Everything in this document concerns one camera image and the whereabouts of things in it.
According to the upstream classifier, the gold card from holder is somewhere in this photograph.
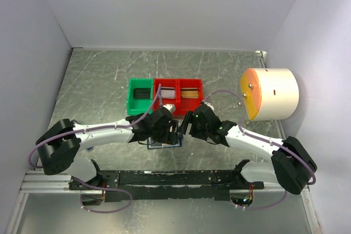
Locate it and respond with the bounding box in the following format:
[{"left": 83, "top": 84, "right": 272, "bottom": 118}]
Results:
[{"left": 162, "top": 127, "right": 174, "bottom": 146}]

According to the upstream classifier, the blue leather card holder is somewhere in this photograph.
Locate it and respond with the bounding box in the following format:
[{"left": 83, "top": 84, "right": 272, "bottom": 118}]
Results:
[{"left": 146, "top": 120, "right": 183, "bottom": 150}]

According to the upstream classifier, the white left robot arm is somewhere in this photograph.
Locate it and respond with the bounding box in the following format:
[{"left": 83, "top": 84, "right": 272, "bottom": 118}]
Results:
[{"left": 36, "top": 104, "right": 178, "bottom": 190}]

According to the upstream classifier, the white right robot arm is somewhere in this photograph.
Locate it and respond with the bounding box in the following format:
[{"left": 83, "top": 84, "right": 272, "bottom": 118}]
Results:
[{"left": 178, "top": 104, "right": 317, "bottom": 195}]

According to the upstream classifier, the gold credit card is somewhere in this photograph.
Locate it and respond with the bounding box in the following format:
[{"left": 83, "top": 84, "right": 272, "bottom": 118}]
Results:
[{"left": 180, "top": 88, "right": 199, "bottom": 99}]

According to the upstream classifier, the silver credit card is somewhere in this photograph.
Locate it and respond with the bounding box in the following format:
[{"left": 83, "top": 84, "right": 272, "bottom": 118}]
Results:
[{"left": 159, "top": 87, "right": 176, "bottom": 99}]

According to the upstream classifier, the black credit card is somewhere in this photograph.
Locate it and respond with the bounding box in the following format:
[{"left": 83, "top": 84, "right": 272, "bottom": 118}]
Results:
[{"left": 133, "top": 88, "right": 151, "bottom": 100}]

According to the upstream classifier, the red plastic bin right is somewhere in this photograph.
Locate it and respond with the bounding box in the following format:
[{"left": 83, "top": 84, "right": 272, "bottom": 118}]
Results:
[{"left": 177, "top": 78, "right": 203, "bottom": 116}]

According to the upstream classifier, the red plastic bin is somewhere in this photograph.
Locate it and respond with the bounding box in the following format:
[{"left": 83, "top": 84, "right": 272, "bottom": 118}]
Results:
[
  {"left": 177, "top": 78, "right": 203, "bottom": 116},
  {"left": 153, "top": 78, "right": 180, "bottom": 114}
]

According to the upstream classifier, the red plastic bin middle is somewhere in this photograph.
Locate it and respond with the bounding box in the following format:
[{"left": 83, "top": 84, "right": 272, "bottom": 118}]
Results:
[{"left": 153, "top": 78, "right": 180, "bottom": 114}]

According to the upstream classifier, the green plastic bin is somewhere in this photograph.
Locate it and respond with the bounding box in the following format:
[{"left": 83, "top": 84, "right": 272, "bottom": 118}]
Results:
[{"left": 126, "top": 78, "right": 154, "bottom": 115}]

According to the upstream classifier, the cream cylinder orange yellow face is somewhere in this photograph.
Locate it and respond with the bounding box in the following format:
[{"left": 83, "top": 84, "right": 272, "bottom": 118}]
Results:
[{"left": 240, "top": 68, "right": 299, "bottom": 121}]

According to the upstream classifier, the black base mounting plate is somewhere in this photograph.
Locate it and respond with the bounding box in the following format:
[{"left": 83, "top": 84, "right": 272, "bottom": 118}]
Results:
[{"left": 68, "top": 159, "right": 265, "bottom": 203}]

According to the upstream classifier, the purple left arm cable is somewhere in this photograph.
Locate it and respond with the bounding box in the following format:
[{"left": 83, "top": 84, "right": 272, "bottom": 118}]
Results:
[{"left": 29, "top": 85, "right": 162, "bottom": 214}]

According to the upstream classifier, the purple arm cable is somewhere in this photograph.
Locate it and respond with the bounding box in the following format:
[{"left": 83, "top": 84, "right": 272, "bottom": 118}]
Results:
[
  {"left": 204, "top": 90, "right": 316, "bottom": 210},
  {"left": 29, "top": 85, "right": 162, "bottom": 214}
]

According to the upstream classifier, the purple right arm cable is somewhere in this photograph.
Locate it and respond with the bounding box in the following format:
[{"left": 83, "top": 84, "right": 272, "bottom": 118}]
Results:
[{"left": 204, "top": 90, "right": 316, "bottom": 210}]

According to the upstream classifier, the aluminium rail frame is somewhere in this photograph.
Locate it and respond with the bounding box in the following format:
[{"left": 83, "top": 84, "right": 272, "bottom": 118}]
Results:
[{"left": 14, "top": 48, "right": 318, "bottom": 233}]

